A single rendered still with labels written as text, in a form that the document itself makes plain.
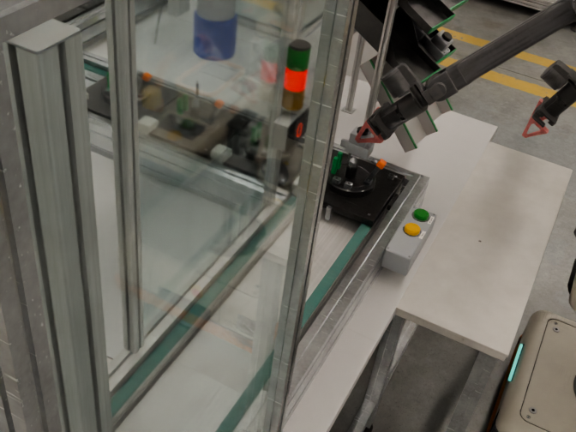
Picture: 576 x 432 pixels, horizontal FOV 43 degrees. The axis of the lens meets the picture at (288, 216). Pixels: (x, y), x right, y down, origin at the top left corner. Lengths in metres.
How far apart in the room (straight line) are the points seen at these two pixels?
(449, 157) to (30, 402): 1.99
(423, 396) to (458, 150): 0.92
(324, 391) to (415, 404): 1.17
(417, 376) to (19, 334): 2.43
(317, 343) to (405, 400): 1.22
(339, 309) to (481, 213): 0.71
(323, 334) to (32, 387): 1.11
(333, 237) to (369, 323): 0.26
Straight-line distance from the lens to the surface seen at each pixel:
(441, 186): 2.25
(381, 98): 2.09
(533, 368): 2.63
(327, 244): 1.85
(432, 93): 1.76
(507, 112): 4.58
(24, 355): 0.49
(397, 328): 2.21
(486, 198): 2.25
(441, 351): 2.94
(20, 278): 0.45
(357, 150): 1.90
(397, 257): 1.81
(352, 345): 1.70
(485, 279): 1.97
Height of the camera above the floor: 2.13
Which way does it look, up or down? 39 degrees down
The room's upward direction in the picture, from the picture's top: 8 degrees clockwise
